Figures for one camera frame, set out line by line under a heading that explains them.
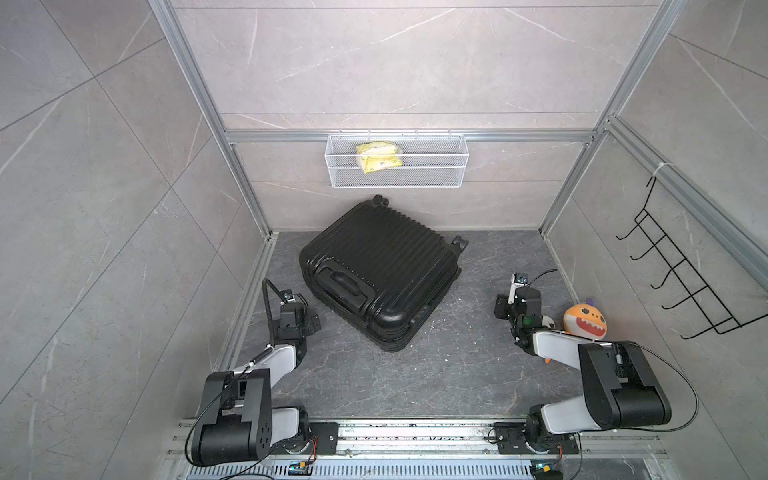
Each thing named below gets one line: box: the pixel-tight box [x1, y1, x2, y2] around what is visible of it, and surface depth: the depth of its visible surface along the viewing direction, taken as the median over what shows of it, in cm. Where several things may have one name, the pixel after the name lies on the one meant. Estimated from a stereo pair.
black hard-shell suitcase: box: [299, 194, 469, 352], surface depth 85 cm
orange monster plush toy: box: [563, 297, 608, 341], surface depth 88 cm
